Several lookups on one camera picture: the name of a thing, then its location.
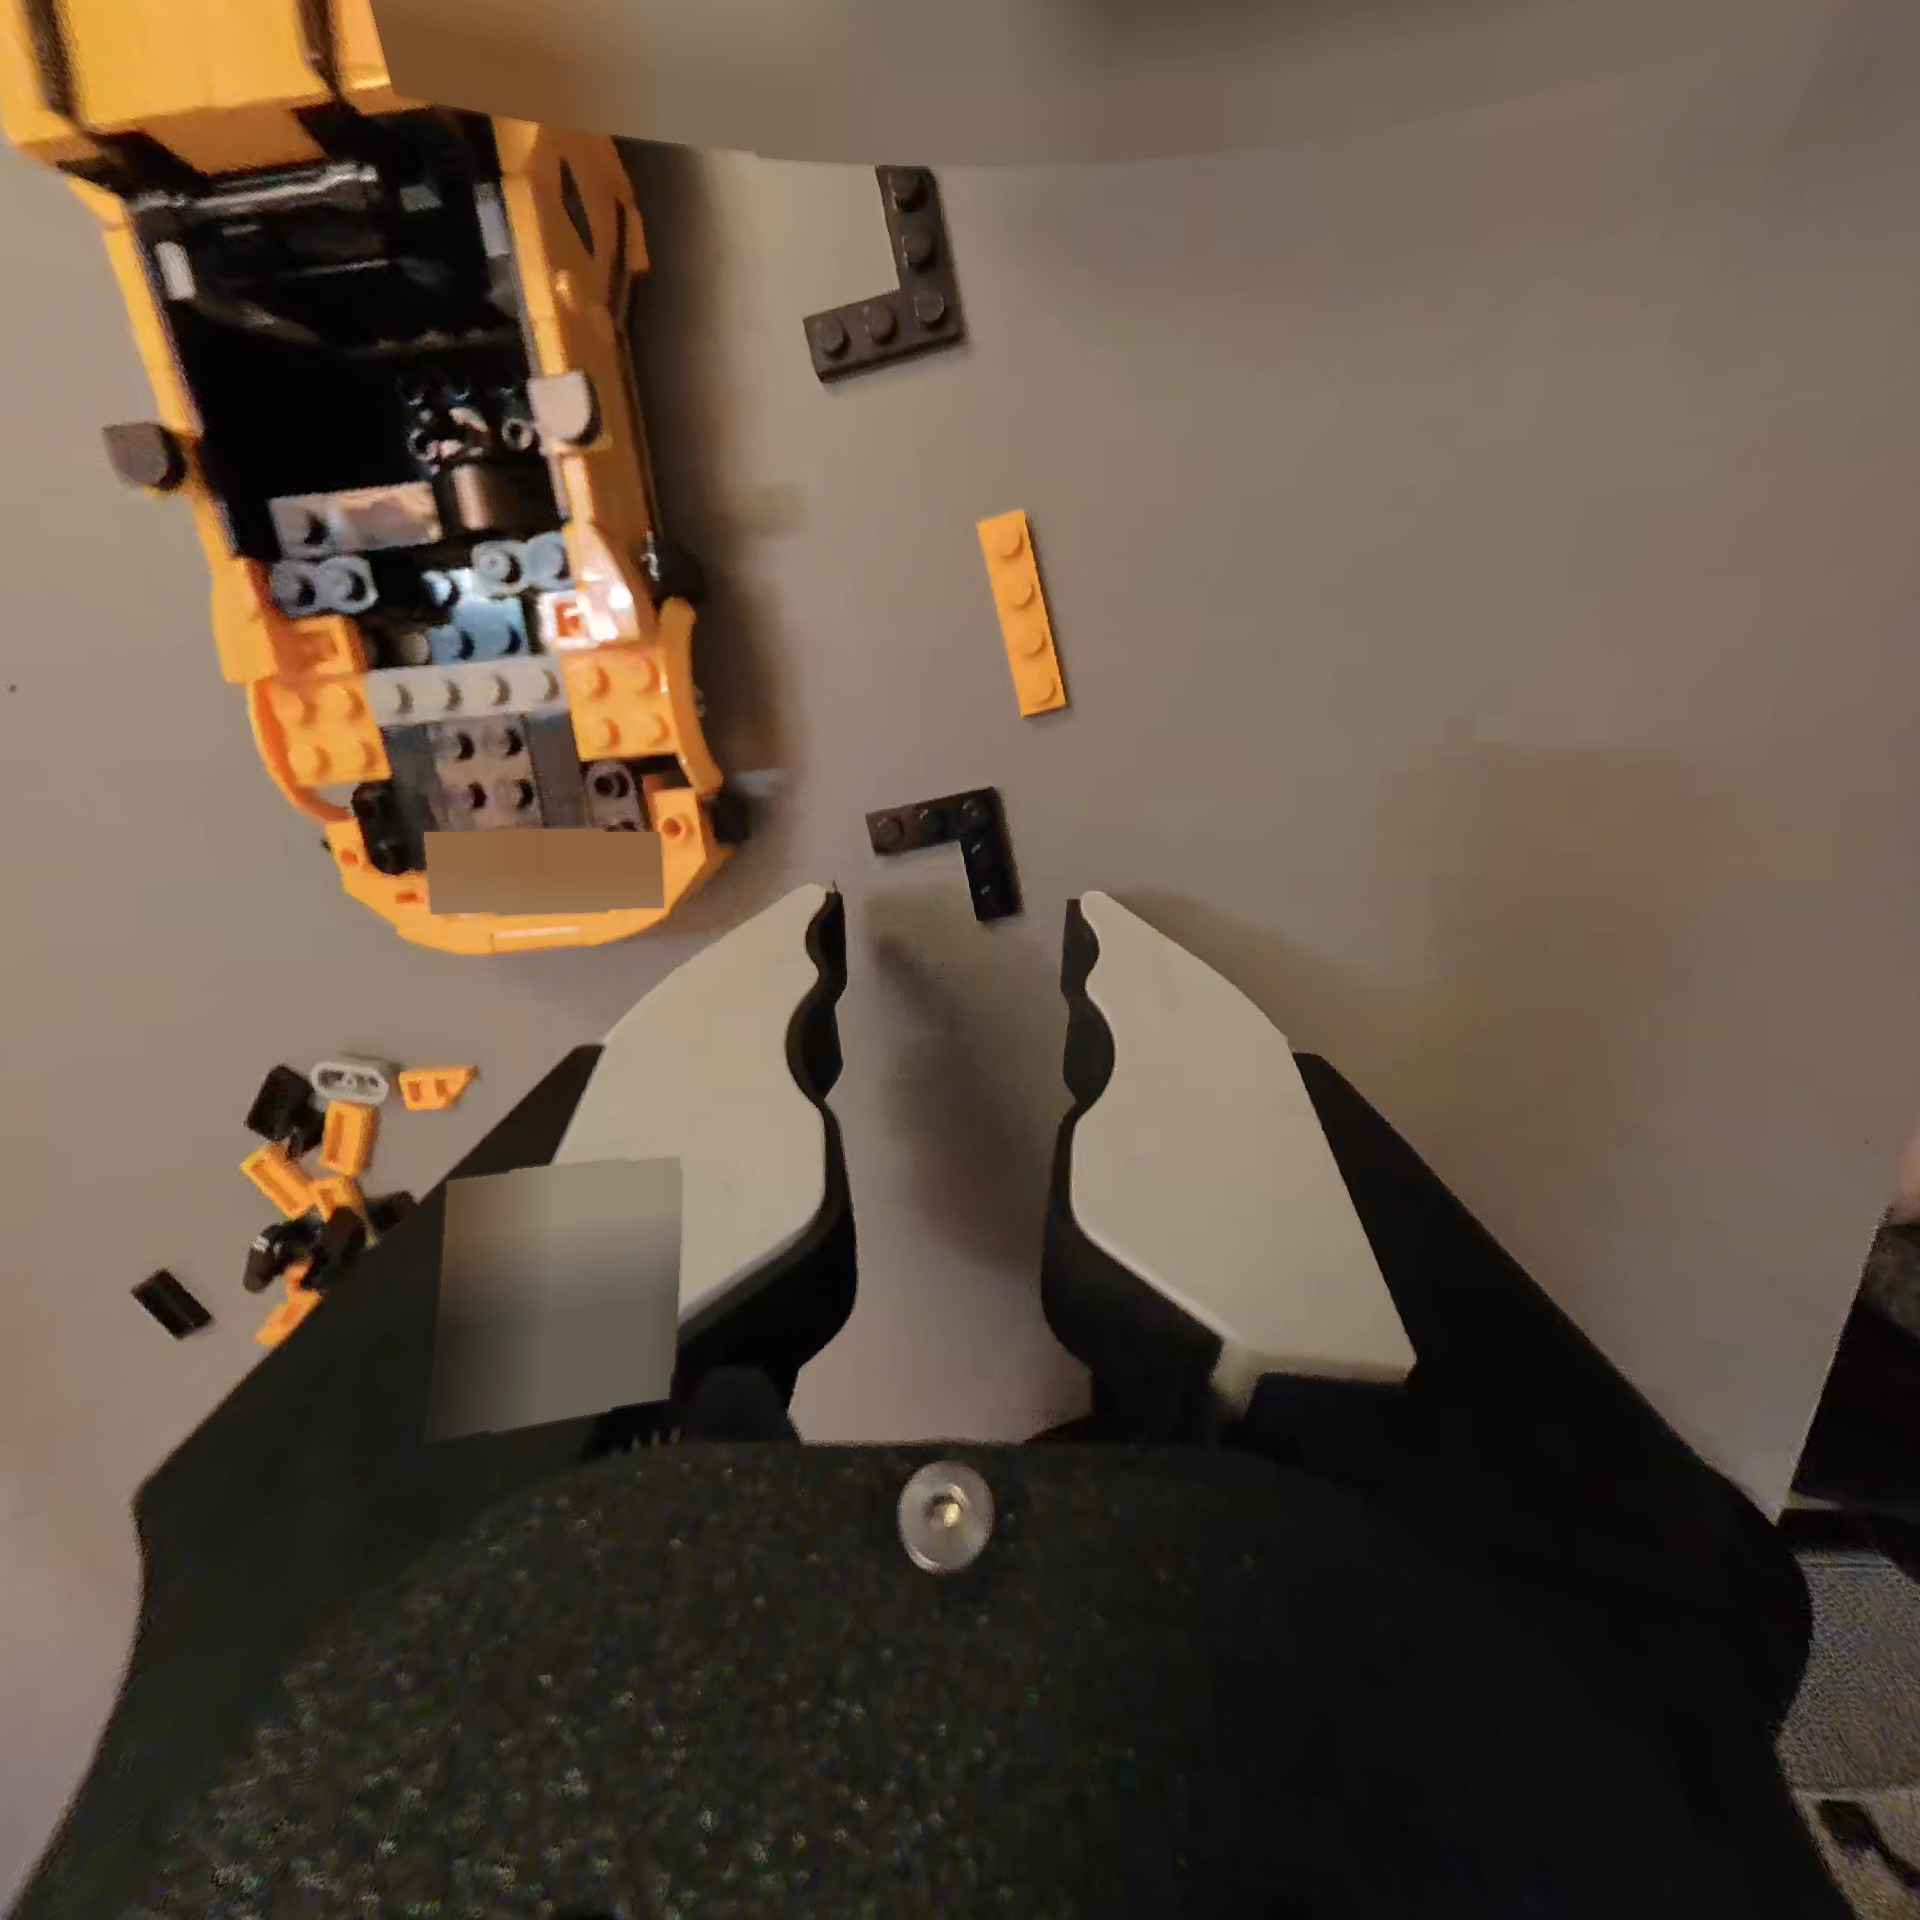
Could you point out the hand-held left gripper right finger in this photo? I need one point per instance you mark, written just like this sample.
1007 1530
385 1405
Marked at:
1215 1171

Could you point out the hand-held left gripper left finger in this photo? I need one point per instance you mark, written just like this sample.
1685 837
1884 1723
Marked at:
721 1080

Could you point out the black L-shaped lego plate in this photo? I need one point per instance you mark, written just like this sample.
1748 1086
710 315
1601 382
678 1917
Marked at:
921 323
984 832

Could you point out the orange lego car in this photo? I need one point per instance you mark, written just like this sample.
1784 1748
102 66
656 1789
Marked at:
317 720

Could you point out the orange lego plate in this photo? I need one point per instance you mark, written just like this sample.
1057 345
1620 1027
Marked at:
1022 616

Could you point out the pile of loose lego pieces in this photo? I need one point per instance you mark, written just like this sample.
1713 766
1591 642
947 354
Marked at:
349 1132

